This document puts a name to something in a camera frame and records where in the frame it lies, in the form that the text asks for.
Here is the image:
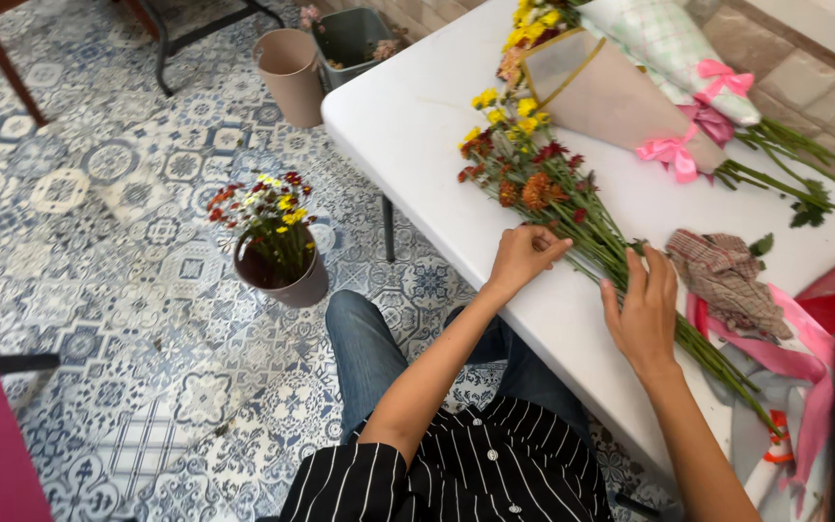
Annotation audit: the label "mixed flowers with small blooms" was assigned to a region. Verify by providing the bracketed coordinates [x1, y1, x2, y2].
[206, 171, 317, 287]

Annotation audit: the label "grey green plastic bin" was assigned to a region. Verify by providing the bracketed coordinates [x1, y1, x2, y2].
[310, 6, 398, 92]

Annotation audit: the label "person's right hand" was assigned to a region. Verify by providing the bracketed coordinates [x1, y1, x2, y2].
[599, 243, 681, 372]

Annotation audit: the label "black metal chair frame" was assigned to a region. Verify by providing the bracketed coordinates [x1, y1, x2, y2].
[116, 0, 287, 99]

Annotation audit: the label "orange white handled tool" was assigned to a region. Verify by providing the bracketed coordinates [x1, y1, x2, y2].
[762, 409, 797, 465]

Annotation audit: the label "brown checked cloth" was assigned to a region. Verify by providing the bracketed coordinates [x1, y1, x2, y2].
[666, 229, 794, 342]

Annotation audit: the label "green checked wrapped bouquet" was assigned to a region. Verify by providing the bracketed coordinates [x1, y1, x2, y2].
[512, 0, 835, 168]

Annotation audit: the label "black white striped shirt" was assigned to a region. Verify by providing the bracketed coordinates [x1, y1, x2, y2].
[278, 395, 616, 522]

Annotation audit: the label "person's left hand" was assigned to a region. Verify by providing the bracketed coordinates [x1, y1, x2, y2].
[485, 223, 575, 302]

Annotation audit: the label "bunch of mixed flowers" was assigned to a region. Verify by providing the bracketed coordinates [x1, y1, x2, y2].
[457, 87, 785, 440]

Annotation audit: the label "long pink ribbon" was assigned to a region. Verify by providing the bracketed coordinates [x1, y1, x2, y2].
[686, 283, 835, 501]

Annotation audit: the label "pink satin bow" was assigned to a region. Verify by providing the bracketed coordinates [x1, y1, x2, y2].
[693, 59, 756, 104]
[635, 123, 703, 184]

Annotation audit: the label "brown wooden furniture leg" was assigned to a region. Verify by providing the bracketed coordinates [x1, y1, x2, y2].
[0, 0, 49, 129]

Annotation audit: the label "black table leg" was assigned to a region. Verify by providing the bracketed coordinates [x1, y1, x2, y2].
[380, 194, 397, 263]

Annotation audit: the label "beige paper wrapped bouquet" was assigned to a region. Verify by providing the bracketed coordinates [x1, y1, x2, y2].
[496, 7, 835, 218]

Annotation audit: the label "mauve ribbon bow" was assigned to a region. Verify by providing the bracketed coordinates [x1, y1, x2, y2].
[678, 101, 736, 147]

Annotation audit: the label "brown flower bucket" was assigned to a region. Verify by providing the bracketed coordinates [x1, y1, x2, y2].
[232, 228, 330, 310]

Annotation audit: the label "blue jeans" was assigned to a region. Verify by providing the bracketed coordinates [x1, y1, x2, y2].
[325, 290, 594, 446]

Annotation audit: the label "beige plastic bin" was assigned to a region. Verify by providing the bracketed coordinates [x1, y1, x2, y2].
[252, 28, 326, 130]

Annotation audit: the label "grey wrapping paper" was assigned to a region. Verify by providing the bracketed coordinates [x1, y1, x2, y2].
[704, 339, 835, 522]

